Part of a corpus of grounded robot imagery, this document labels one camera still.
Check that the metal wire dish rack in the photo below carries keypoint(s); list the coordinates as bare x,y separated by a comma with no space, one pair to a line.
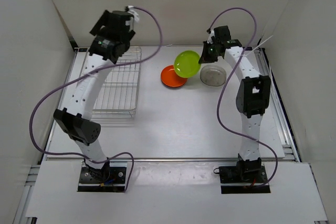
118,97

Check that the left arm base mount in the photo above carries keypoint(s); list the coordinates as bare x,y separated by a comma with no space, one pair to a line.
114,181

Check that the clear bumpy glass plate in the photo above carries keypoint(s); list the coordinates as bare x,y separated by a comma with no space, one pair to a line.
214,84

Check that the orange plate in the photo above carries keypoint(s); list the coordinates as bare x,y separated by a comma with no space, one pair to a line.
170,79

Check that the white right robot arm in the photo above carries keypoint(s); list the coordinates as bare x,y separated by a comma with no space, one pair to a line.
252,98

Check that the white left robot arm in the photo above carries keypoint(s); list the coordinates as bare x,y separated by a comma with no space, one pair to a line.
75,118

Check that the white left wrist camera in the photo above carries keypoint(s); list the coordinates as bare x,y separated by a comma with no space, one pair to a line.
135,18

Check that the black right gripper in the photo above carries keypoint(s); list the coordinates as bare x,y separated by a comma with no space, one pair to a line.
205,58

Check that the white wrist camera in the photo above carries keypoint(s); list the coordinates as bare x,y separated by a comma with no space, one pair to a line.
211,38
135,18

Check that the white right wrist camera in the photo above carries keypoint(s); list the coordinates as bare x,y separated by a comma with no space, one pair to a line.
211,38

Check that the aluminium table frame rail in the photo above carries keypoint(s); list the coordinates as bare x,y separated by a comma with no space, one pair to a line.
283,125

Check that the green plate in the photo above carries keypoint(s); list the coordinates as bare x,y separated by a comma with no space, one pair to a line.
186,64

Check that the clear ribbed glass plate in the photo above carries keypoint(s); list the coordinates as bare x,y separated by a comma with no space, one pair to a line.
212,73

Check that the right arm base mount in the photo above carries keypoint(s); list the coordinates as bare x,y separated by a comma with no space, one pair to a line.
232,183

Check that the white zip tie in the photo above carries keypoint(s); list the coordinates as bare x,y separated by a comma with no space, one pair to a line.
257,47

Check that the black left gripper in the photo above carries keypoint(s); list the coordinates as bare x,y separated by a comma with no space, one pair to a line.
104,21

